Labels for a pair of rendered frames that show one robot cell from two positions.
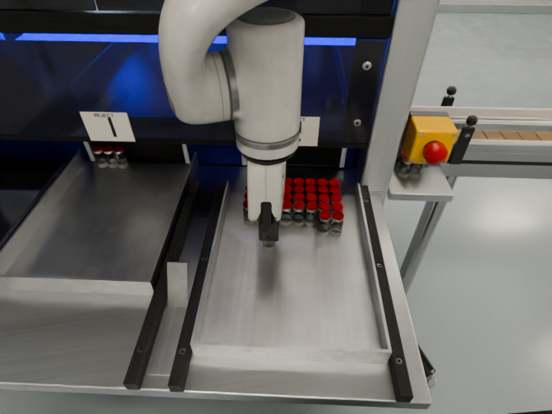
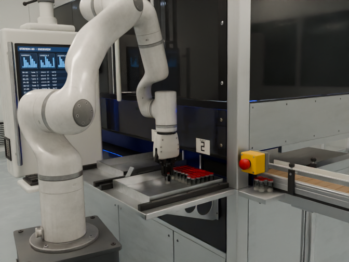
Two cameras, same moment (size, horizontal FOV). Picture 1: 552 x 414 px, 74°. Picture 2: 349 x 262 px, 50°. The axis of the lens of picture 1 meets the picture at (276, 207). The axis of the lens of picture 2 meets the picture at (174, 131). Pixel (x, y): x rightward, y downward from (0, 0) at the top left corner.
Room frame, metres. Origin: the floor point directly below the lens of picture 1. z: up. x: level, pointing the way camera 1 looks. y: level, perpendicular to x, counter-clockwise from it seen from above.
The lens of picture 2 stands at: (-0.48, -1.13, 1.32)
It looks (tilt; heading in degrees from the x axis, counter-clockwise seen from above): 9 degrees down; 51
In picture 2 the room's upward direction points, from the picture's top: 1 degrees counter-clockwise
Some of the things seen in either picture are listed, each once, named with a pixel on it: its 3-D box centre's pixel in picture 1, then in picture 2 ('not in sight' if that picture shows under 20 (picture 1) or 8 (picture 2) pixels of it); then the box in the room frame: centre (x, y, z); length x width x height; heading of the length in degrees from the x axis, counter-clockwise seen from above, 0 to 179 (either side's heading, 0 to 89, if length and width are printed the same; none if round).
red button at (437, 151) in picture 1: (434, 151); (245, 164); (0.54, -0.28, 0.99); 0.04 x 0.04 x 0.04; 87
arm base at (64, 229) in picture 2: not in sight; (63, 207); (-0.09, -0.14, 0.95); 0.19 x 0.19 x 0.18
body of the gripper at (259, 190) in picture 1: (268, 172); (166, 143); (0.41, 0.01, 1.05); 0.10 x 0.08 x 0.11; 177
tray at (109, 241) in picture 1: (110, 209); (141, 164); (0.49, 0.31, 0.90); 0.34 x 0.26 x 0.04; 177
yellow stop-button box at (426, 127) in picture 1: (427, 138); (254, 161); (0.59, -0.28, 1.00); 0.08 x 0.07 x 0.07; 177
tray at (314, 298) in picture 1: (291, 254); (168, 183); (0.39, -0.03, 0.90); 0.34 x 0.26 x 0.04; 177
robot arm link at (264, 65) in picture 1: (263, 75); (164, 107); (0.41, 0.02, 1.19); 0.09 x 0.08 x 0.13; 107
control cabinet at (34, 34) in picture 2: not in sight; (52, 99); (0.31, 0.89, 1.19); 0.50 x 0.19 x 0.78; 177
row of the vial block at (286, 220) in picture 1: (292, 213); (185, 177); (0.47, -0.03, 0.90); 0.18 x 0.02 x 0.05; 87
